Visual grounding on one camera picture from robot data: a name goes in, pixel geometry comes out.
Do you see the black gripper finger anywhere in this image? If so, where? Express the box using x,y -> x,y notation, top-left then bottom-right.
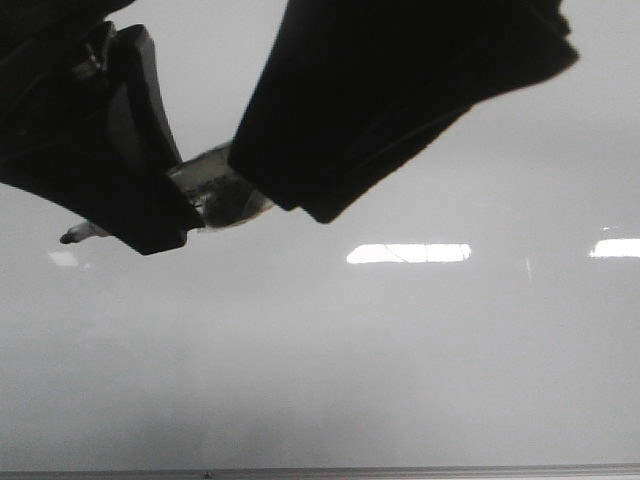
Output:
229,1 -> 578,223
1,22 -> 202,255

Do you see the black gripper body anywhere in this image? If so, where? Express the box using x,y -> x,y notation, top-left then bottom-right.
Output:
1,0 -> 132,63

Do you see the white black whiteboard marker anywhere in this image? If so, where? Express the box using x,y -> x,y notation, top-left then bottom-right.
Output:
59,141 -> 277,246

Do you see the white whiteboard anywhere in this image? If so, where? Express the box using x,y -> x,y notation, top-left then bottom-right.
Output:
1,1 -> 639,470

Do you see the grey aluminium whiteboard frame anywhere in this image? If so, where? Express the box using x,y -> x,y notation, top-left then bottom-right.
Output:
1,463 -> 639,479

